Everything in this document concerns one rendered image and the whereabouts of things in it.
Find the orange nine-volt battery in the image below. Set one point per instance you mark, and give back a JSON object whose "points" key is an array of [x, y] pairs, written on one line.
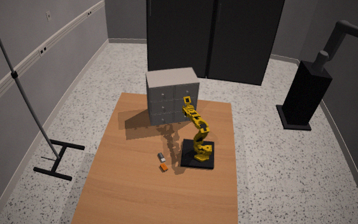
{"points": [[163, 166]]}

